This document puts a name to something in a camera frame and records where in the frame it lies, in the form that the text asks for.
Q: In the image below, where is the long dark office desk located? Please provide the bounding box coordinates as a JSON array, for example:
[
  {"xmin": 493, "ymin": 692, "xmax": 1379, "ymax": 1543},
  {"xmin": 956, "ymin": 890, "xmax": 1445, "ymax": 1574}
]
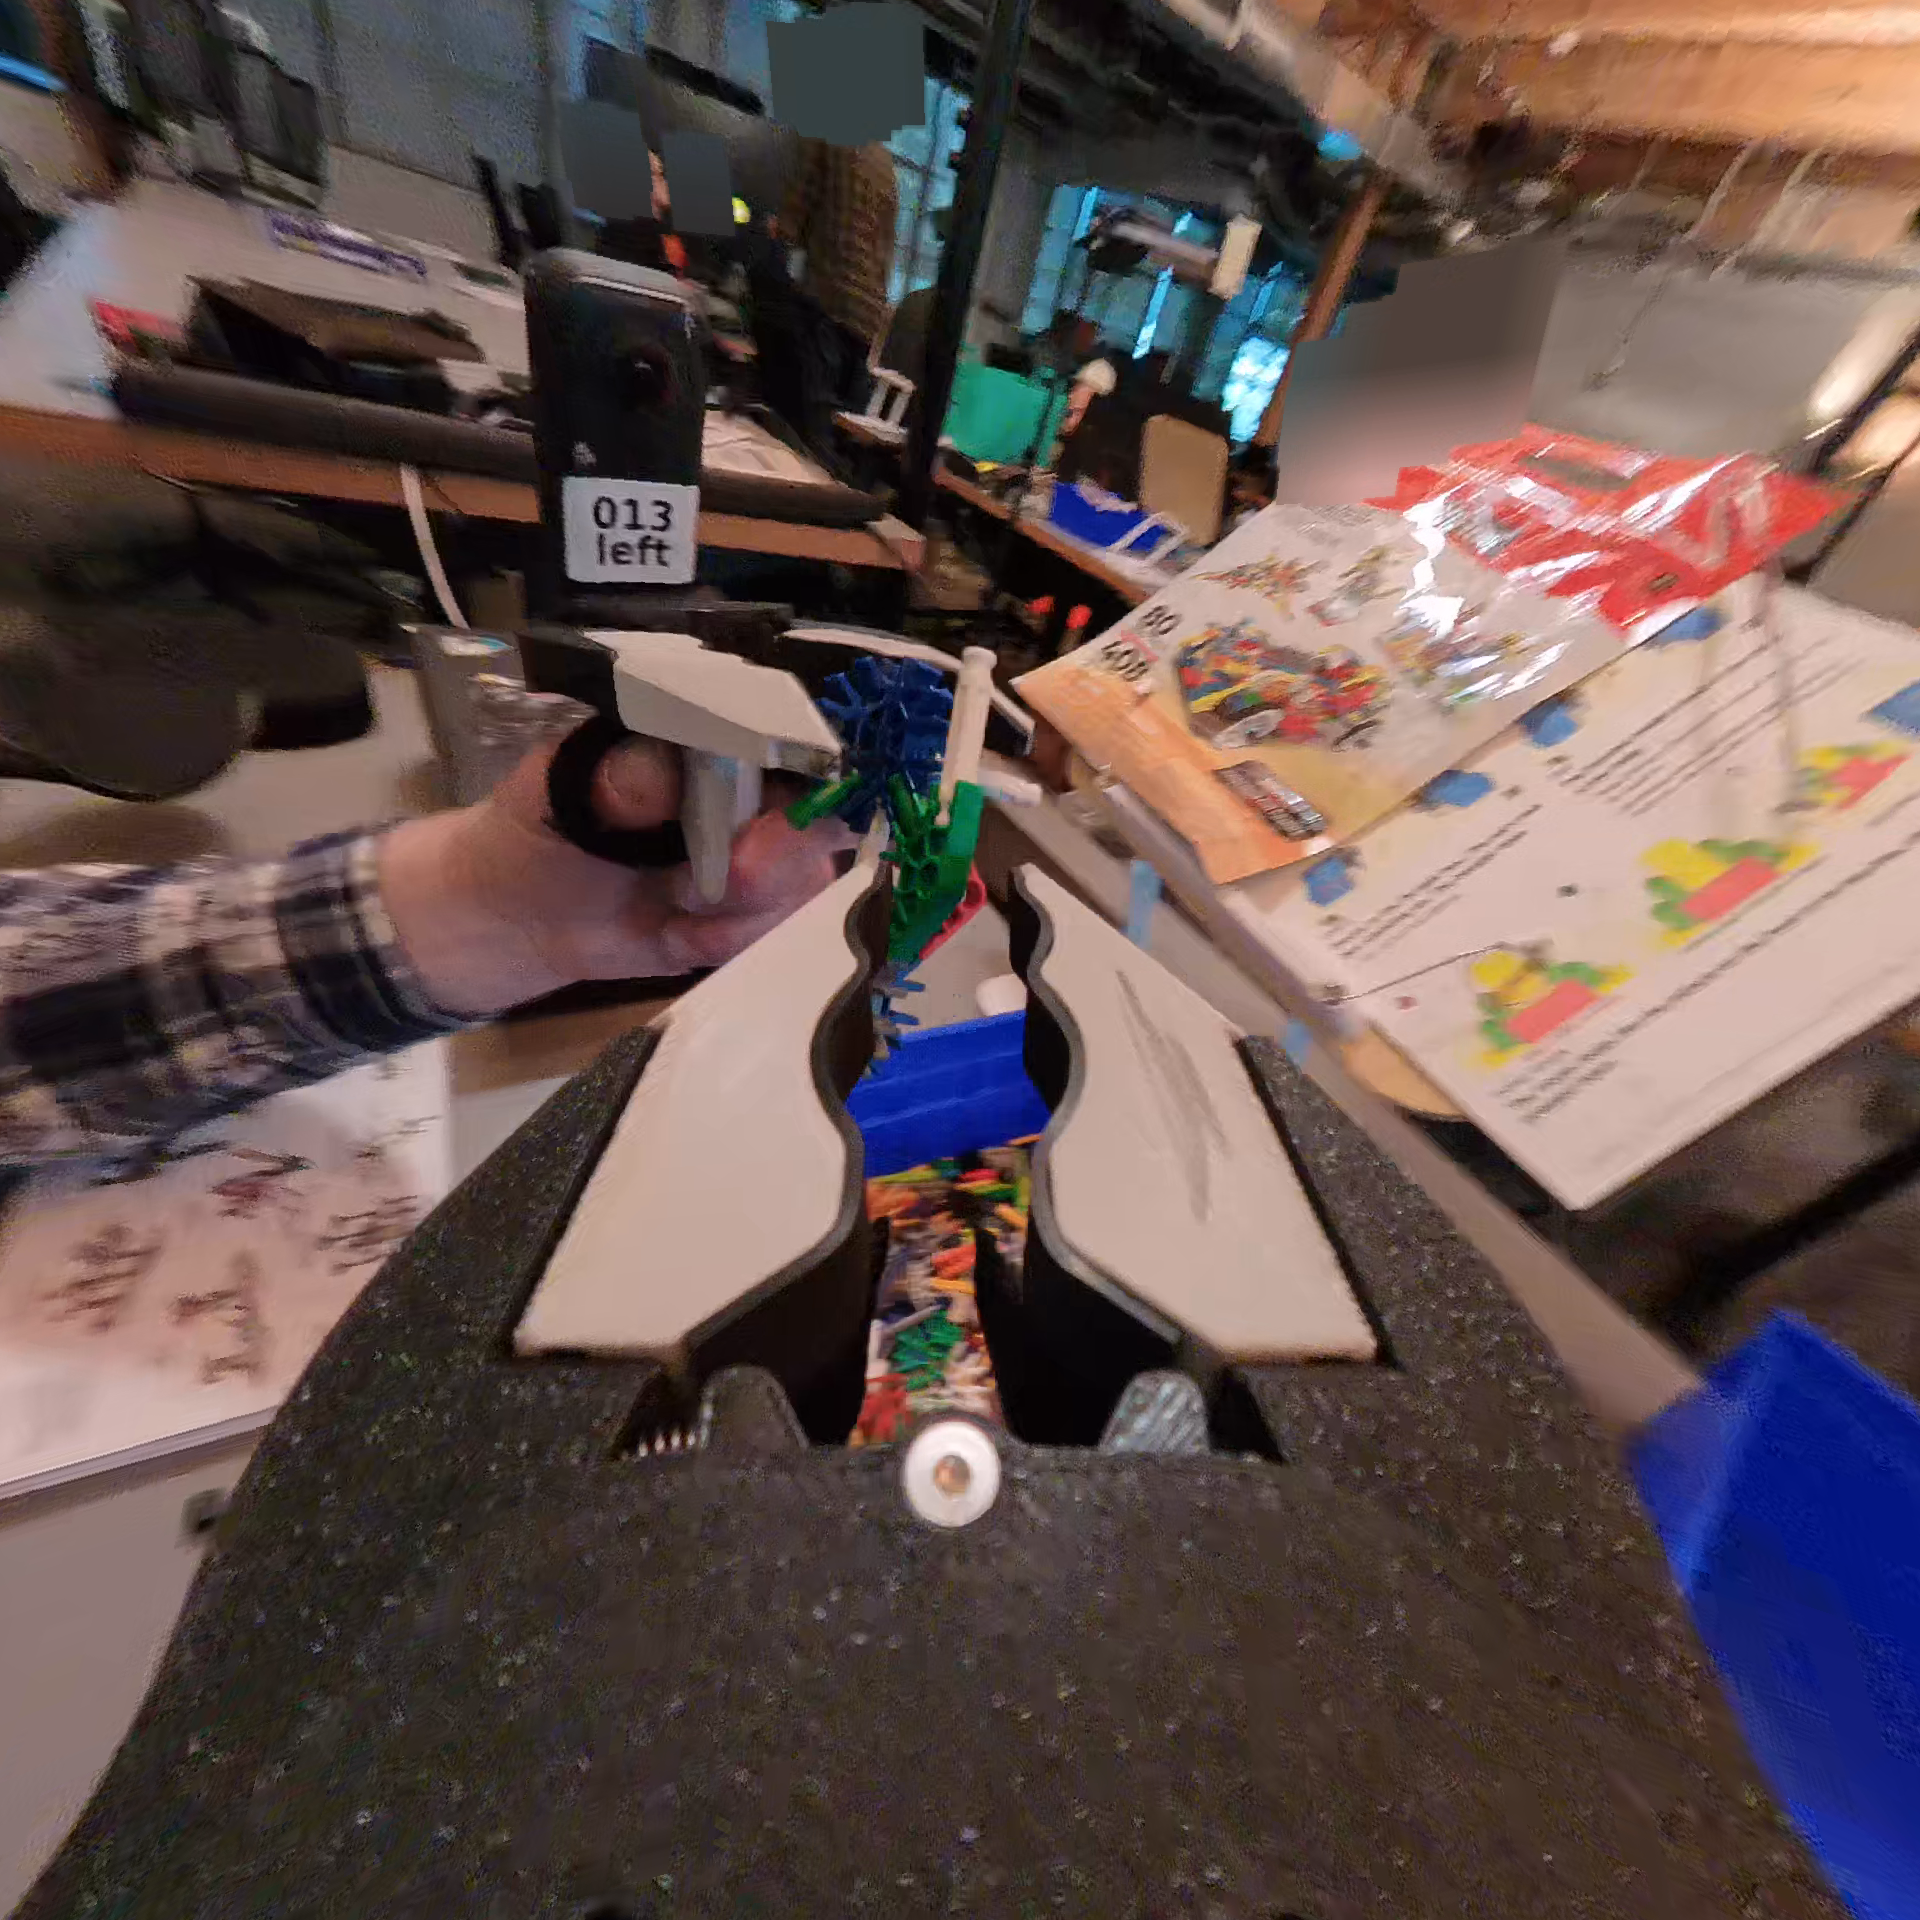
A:
[{"xmin": 0, "ymin": 270, "xmax": 919, "ymax": 578}]

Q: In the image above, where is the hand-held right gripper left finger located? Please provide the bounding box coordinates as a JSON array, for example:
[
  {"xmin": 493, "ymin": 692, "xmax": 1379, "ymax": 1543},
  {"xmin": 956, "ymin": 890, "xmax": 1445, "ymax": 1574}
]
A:
[{"xmin": 519, "ymin": 869, "xmax": 897, "ymax": 1435}]

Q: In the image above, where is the pile of construction toy pieces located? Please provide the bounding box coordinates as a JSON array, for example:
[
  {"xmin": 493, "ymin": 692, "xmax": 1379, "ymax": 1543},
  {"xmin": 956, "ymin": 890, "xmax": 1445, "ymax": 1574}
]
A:
[{"xmin": 855, "ymin": 1154, "xmax": 1038, "ymax": 1447}]

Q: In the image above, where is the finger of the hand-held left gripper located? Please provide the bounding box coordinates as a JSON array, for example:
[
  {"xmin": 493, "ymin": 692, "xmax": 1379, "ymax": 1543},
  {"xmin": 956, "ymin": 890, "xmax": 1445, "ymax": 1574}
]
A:
[{"xmin": 580, "ymin": 630, "xmax": 858, "ymax": 788}]

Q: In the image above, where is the white printed instruction sheet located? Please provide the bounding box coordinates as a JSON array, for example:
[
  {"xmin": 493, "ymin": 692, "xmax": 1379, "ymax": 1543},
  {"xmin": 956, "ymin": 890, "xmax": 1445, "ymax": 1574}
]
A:
[{"xmin": 0, "ymin": 1036, "xmax": 457, "ymax": 1495}]

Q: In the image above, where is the person's left hand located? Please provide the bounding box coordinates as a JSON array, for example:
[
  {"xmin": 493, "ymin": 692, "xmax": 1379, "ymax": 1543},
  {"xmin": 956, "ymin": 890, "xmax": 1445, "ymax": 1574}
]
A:
[{"xmin": 387, "ymin": 722, "xmax": 872, "ymax": 1020}]

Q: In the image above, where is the toy kit plastic bag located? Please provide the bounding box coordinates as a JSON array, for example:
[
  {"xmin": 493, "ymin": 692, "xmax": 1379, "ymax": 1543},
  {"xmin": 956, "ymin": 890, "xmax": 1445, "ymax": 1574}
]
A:
[{"xmin": 1015, "ymin": 429, "xmax": 1849, "ymax": 887}]

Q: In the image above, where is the instruction booklet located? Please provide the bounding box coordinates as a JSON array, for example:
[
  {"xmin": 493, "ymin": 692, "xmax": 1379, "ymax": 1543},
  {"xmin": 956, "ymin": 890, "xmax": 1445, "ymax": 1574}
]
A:
[{"xmin": 1201, "ymin": 584, "xmax": 1920, "ymax": 1210}]

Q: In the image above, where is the blue plastic bin with label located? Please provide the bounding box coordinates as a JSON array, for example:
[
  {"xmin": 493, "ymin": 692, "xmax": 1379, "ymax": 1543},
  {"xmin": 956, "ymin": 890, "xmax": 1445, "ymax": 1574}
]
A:
[{"xmin": 851, "ymin": 1007, "xmax": 1058, "ymax": 1443}]

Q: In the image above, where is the round wooden board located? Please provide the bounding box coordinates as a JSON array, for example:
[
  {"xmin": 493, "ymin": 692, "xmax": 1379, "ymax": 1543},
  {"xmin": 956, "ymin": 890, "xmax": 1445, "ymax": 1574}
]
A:
[{"xmin": 1322, "ymin": 1020, "xmax": 1471, "ymax": 1126}]

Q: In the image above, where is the blue snowflake toy assembly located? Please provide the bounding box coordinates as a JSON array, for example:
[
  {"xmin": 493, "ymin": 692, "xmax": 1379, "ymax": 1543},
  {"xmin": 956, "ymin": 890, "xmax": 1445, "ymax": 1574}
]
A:
[{"xmin": 787, "ymin": 637, "xmax": 1006, "ymax": 1053}]

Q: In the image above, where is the black office chair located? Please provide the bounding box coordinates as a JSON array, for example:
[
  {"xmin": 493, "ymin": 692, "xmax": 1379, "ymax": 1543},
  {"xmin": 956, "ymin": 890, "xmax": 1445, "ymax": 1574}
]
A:
[{"xmin": 0, "ymin": 450, "xmax": 381, "ymax": 802}]

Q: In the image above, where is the empty blue plastic bin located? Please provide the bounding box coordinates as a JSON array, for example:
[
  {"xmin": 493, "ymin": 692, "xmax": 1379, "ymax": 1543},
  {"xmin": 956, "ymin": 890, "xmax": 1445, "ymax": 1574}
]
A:
[{"xmin": 1621, "ymin": 1305, "xmax": 1920, "ymax": 1876}]

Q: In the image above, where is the black floor stand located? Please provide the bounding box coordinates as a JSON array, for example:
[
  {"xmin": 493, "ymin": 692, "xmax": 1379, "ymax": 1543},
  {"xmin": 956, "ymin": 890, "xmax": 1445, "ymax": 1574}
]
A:
[{"xmin": 902, "ymin": 0, "xmax": 1038, "ymax": 556}]

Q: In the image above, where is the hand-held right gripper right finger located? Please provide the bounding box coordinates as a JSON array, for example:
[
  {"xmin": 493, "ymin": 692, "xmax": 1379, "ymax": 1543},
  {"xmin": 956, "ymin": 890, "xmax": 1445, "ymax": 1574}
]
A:
[{"xmin": 1006, "ymin": 869, "xmax": 1383, "ymax": 1435}]

